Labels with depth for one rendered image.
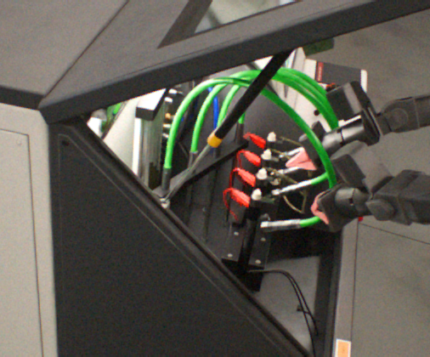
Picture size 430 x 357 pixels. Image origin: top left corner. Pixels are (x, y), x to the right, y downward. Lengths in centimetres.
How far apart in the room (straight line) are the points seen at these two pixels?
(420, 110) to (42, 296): 78
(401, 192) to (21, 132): 59
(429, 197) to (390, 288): 205
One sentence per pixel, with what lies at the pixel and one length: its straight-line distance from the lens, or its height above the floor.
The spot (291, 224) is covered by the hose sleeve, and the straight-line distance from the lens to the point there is 134.
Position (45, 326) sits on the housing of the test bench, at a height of 97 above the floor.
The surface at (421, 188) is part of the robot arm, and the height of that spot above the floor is 145.
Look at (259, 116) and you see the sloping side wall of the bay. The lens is 172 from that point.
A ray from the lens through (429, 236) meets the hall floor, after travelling 341.
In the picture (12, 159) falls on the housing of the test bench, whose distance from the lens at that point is 114.
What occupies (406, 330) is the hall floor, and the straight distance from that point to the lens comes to 291.
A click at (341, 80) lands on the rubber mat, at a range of 234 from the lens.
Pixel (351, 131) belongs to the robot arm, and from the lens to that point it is 130.
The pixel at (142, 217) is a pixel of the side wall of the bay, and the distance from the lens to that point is 111.
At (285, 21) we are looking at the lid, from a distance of 88.
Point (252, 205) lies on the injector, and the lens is 147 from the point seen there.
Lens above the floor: 202
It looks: 36 degrees down
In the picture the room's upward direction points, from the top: 8 degrees clockwise
